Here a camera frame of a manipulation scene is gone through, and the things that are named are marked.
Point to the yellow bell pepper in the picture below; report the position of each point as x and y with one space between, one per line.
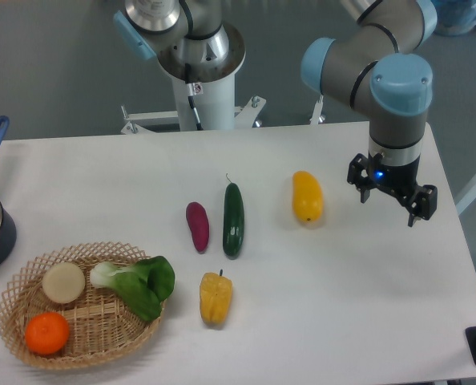
215 297

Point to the yellow mango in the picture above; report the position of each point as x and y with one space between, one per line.
307 197

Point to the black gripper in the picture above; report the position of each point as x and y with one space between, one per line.
397 181

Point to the blue plastic bag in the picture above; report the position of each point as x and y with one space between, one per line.
455 18

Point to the orange tangerine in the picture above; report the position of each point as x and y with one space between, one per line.
47 333

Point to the green cucumber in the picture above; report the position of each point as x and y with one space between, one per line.
233 220

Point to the purple sweet potato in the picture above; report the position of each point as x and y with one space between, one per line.
198 224

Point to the green bok choy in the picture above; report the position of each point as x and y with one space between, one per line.
142 286

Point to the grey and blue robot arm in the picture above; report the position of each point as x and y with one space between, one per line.
375 72

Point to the woven wicker basket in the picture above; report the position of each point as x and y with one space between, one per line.
102 328

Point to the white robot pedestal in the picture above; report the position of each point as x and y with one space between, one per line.
202 74

